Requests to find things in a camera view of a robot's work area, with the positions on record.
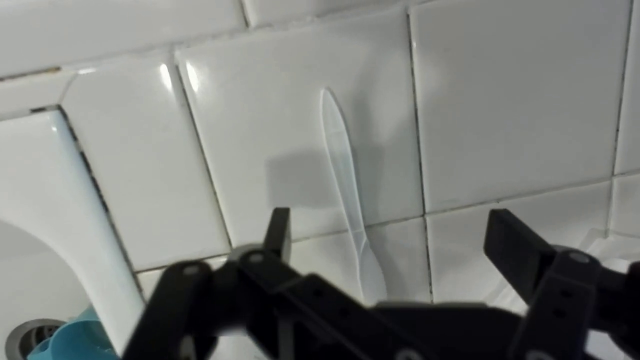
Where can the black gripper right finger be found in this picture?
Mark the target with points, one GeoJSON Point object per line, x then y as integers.
{"type": "Point", "coordinates": [566, 301]}

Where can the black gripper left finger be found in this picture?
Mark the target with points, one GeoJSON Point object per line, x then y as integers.
{"type": "Point", "coordinates": [220, 306]}

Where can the blue plastic cup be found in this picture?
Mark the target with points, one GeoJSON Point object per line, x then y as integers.
{"type": "Point", "coordinates": [80, 340]}

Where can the metal sink drain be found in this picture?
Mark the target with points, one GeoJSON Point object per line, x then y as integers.
{"type": "Point", "coordinates": [22, 337]}

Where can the white sink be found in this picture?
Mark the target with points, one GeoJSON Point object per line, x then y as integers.
{"type": "Point", "coordinates": [41, 201]}

